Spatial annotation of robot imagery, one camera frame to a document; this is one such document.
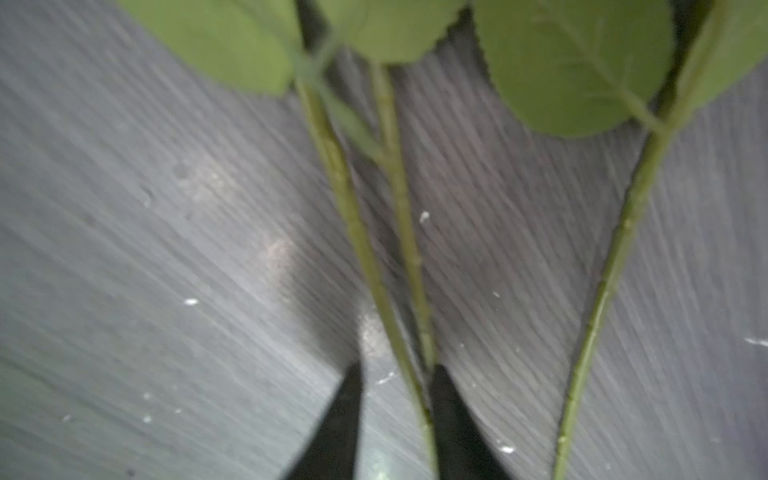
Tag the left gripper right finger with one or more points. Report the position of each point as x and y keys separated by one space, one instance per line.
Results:
x=462 y=451

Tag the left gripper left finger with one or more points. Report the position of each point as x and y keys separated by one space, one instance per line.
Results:
x=331 y=453

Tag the white rose stem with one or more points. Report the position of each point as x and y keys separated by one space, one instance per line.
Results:
x=573 y=69

